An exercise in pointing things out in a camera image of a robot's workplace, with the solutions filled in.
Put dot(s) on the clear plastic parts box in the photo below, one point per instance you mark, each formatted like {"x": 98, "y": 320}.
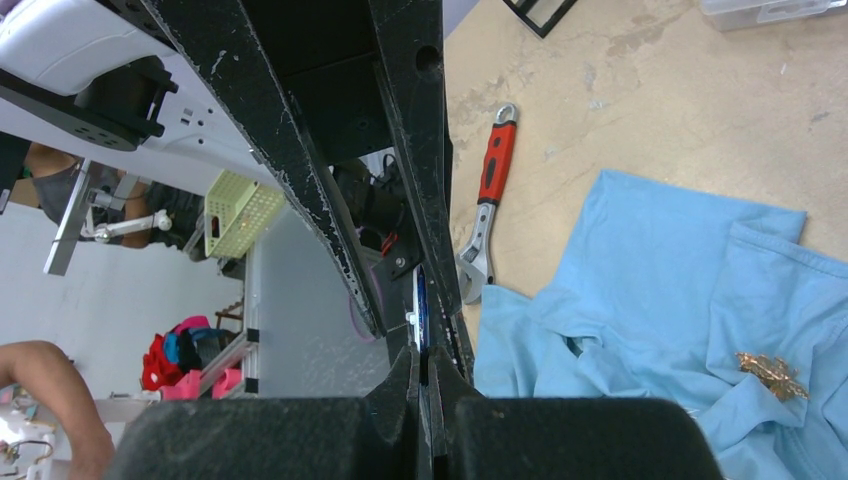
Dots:
{"x": 729, "y": 15}

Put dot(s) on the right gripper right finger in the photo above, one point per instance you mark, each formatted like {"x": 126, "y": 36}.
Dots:
{"x": 560, "y": 438}

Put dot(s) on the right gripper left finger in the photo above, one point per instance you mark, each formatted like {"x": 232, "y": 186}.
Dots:
{"x": 370, "y": 437}

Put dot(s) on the round blue white badge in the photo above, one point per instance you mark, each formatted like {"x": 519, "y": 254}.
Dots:
{"x": 418, "y": 316}

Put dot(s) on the light blue printed t-shirt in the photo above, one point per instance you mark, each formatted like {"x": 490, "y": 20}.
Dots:
{"x": 657, "y": 290}

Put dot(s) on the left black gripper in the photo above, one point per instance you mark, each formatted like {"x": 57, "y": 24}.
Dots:
{"x": 263, "y": 60}

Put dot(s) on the person forearm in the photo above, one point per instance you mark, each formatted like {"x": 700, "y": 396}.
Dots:
{"x": 48, "y": 375}

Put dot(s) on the pale green plastic basket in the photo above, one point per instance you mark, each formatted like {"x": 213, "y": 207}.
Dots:
{"x": 237, "y": 210}

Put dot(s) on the red handled adjustable wrench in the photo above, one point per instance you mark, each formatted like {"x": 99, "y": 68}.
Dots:
{"x": 475, "y": 269}

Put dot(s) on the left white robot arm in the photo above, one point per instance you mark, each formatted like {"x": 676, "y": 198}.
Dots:
{"x": 106, "y": 73}

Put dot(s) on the black frame stand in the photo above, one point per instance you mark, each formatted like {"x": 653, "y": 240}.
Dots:
{"x": 540, "y": 16}

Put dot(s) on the red pink fabric pile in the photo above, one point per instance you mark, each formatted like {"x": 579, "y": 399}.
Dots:
{"x": 173, "y": 364}

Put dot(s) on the aluminium rail frame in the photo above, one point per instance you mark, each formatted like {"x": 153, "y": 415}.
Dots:
{"x": 108, "y": 307}

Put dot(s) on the blue gold leaf brooch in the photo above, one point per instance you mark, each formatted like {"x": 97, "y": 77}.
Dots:
{"x": 775, "y": 374}

